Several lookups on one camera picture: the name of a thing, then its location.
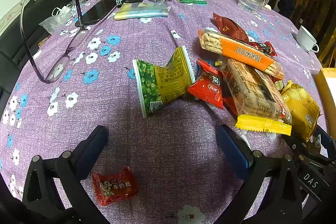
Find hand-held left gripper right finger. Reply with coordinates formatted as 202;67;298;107
215;124;305;224

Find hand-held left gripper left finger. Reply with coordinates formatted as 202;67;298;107
22;125;111;224

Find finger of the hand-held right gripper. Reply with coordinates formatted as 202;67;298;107
282;135;333;165
315;126;336;151

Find golden yellow snack packet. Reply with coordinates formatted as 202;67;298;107
281;80;321;142

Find white box yellow tape rim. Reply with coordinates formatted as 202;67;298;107
315;68;336;135

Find red cartoon milk candy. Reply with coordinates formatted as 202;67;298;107
91;166;140;207

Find red candy black label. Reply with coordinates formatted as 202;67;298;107
188;58;224;109

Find clear biscuit packet black label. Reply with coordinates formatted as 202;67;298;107
222;58;292;125

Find green pea snack packet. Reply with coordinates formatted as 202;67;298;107
132;46;196;119

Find orange biscuit packet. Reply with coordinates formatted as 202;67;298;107
198;28;284;79

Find yellow flat snack packet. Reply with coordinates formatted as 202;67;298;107
235;114;292;136

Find purple floral tablecloth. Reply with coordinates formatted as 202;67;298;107
0;0;328;224

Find white ceramic cup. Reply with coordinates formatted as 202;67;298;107
297;25;320;53

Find dark red black candy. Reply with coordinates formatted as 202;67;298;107
253;42;278;57

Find dark red snack packet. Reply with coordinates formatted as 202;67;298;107
213;13;249;43

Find clear plastic bag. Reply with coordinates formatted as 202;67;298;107
39;2;79;33

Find wooden stair railing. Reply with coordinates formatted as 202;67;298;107
291;0;336;30

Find black chair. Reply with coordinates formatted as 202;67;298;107
0;0;75;109

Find black smartphone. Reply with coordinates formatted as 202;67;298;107
75;0;118;28

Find dark standing figure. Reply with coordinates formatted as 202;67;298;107
278;0;297;20

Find purple frame eyeglasses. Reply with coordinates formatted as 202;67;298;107
20;0;88;83

